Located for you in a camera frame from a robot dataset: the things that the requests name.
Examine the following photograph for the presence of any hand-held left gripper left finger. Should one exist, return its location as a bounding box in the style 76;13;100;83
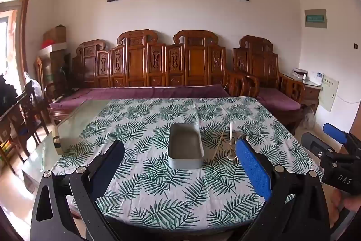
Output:
31;141;125;241

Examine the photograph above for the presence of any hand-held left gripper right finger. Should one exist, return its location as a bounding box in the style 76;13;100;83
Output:
235;137;331;241

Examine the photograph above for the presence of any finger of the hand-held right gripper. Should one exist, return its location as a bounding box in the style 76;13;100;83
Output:
301;132;340;159
323;123;361;157

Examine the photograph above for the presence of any pale wooden chopstick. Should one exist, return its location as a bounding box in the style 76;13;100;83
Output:
210;131;226;158

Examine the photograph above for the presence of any metal tray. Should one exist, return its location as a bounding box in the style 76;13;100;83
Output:
168;123;203;169

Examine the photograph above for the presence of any person's right hand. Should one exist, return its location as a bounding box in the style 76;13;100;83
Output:
329;189;361;230

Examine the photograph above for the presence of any wooden side table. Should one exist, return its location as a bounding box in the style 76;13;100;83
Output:
282;72;322;114

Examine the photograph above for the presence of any leaf-print tablecloth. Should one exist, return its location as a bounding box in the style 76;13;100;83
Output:
51;97;325;232

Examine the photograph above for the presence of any white box with blue print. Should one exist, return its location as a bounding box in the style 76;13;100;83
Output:
309;70;325;86

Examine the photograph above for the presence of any purple armchair cushion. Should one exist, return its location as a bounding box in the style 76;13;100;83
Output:
255;88;302;112

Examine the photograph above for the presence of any dark wooden dining chair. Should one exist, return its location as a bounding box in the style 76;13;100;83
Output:
0;80;51;174

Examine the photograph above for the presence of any carved wooden armchair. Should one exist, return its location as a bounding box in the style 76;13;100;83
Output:
223;35;306;136

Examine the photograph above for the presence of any dark wooden cabinet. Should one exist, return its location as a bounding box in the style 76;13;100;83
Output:
49;49;72;97

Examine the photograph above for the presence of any carved wooden sofa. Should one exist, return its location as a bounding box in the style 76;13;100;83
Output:
46;29;234;126

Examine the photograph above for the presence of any clear plastic bag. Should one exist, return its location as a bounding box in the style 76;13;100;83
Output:
24;72;43;101

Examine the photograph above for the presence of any white flat box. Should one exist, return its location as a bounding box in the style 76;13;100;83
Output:
38;43;67;57

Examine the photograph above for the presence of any red cloth bundle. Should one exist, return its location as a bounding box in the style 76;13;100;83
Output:
41;38;57;50

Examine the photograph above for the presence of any cardboard box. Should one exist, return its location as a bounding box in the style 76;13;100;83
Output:
43;25;67;45

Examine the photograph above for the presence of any metal spoon with holed handle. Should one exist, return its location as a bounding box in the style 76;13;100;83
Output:
226;142;240;161

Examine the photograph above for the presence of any white cable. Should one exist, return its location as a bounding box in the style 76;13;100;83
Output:
337;94;361;104

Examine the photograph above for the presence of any white wall cabinet door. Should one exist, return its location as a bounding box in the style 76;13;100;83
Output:
319;76;339;112

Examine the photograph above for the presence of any green wall panel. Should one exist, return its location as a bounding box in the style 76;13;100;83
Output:
304;9;328;29

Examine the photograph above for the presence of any wooden door frame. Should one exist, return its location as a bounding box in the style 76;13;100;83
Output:
0;0;36;83

